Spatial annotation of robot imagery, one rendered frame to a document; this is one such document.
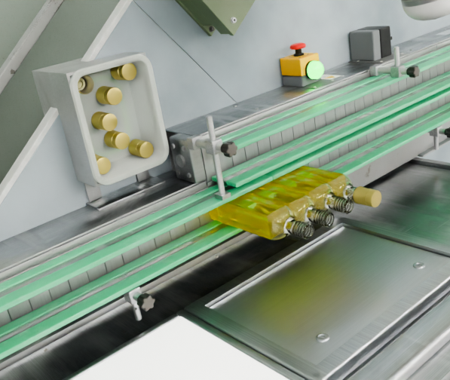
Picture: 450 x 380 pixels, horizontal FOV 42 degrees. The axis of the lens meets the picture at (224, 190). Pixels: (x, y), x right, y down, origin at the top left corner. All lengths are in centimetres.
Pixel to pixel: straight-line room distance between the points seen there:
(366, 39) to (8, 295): 113
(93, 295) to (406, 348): 53
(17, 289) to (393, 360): 60
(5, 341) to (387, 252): 74
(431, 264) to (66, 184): 73
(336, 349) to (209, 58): 72
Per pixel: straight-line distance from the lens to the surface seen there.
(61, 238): 111
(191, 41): 135
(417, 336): 102
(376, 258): 123
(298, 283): 117
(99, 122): 117
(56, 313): 108
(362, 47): 170
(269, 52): 150
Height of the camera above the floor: 183
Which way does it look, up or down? 48 degrees down
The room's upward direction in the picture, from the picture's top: 106 degrees clockwise
